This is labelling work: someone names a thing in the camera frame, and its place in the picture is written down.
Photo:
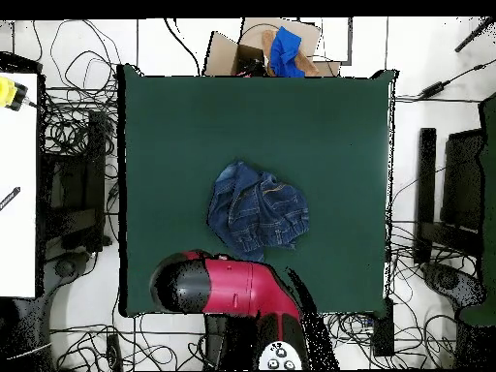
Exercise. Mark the blue denim jeans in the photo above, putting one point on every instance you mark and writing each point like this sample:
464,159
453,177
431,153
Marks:
255,205

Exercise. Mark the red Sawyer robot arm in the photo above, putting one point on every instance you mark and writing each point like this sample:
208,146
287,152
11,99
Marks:
232,286

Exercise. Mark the dark green table cloth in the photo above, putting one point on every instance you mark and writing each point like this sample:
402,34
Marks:
193,135

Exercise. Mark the tan brown cloth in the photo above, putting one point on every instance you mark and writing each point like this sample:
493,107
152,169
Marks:
308,65

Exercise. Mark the brown cardboard box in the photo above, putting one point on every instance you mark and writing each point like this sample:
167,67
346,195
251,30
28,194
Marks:
223,54

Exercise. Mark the bright blue cloth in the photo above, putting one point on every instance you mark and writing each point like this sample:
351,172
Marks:
285,50

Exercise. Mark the black chair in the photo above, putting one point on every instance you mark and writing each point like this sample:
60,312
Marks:
73,193

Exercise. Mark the black power strip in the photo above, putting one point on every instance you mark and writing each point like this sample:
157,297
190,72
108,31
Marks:
383,333
113,352

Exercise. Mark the white side table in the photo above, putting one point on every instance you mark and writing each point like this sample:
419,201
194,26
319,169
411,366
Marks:
17,240

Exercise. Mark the black marker pen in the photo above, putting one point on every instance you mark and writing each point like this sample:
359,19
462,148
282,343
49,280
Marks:
9,198

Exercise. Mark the green cloth on side table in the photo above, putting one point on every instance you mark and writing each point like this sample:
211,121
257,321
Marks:
490,193

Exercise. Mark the yellow and black tool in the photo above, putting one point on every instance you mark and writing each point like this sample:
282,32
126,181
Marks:
7,93

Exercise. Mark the black rod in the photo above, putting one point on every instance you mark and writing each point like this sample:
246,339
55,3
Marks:
472,37

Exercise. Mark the white board with dark frame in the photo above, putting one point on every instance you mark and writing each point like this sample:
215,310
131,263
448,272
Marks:
335,38

